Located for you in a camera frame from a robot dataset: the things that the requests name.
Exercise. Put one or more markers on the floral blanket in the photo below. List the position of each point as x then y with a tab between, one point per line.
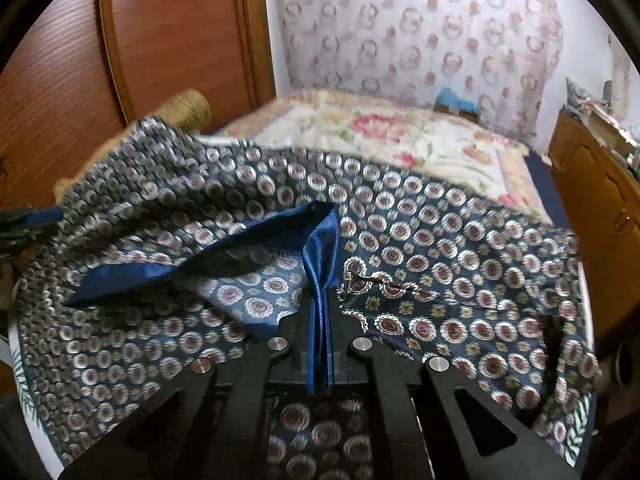
400	135

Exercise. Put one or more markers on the navy circle-print shirt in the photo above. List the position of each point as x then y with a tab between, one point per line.
450	260

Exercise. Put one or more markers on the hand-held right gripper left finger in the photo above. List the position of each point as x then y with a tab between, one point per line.
290	345

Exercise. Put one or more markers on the teal cloth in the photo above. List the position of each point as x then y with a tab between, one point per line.
455	96

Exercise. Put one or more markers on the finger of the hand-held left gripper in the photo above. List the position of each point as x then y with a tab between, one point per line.
44	216

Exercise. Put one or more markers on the wooden louvered wardrobe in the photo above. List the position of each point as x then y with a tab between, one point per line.
175	35

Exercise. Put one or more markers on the wooden sideboard cabinet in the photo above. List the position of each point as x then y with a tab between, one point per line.
600	210

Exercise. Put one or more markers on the patterned fabric bag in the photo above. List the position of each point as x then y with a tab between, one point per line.
580	92

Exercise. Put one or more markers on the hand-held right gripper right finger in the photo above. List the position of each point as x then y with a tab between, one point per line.
347	345

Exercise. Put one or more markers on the circle-print sheer curtain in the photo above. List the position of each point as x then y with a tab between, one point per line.
400	35

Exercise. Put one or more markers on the beige tied curtain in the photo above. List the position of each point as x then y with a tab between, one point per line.
620	75

